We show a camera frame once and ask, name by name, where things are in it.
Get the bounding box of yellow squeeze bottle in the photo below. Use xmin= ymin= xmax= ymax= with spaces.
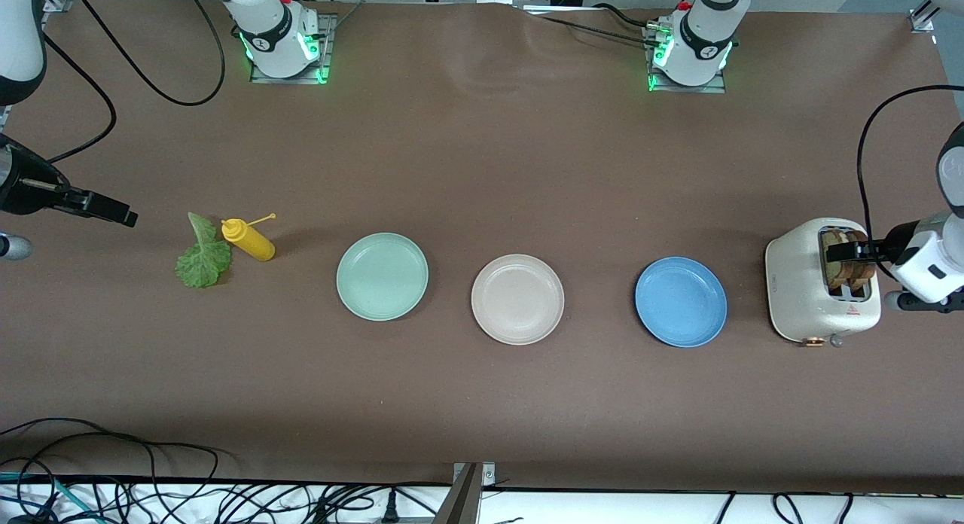
xmin=221 ymin=213 xmax=277 ymax=263

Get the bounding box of green lettuce leaf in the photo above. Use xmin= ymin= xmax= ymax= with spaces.
xmin=175 ymin=212 xmax=233 ymax=289

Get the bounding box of aluminium profile bar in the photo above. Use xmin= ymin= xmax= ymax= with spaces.
xmin=433 ymin=464 xmax=483 ymax=524

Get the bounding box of black cable on table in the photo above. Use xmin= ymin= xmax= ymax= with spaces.
xmin=0 ymin=417 xmax=221 ymax=483

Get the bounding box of brown bread slice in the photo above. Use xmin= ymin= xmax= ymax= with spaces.
xmin=843 ymin=229 xmax=878 ymax=288
xmin=820 ymin=229 xmax=852 ymax=290

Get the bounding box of long black arm cable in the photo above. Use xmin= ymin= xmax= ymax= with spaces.
xmin=68 ymin=0 xmax=227 ymax=107
xmin=857 ymin=85 xmax=964 ymax=280

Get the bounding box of white speckled toaster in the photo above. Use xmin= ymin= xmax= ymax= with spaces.
xmin=764 ymin=218 xmax=883 ymax=349

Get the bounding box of mint green plate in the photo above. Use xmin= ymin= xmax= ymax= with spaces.
xmin=336 ymin=232 xmax=430 ymax=322

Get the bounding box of beige plate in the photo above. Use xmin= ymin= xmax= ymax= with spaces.
xmin=471 ymin=254 xmax=566 ymax=346

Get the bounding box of blue plate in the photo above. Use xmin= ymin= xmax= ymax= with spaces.
xmin=634 ymin=256 xmax=729 ymax=349

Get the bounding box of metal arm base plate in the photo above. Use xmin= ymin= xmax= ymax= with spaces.
xmin=250 ymin=14 xmax=337 ymax=84
xmin=646 ymin=23 xmax=728 ymax=94

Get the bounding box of teal floor cable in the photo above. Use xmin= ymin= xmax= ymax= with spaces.
xmin=0 ymin=471 xmax=85 ymax=523

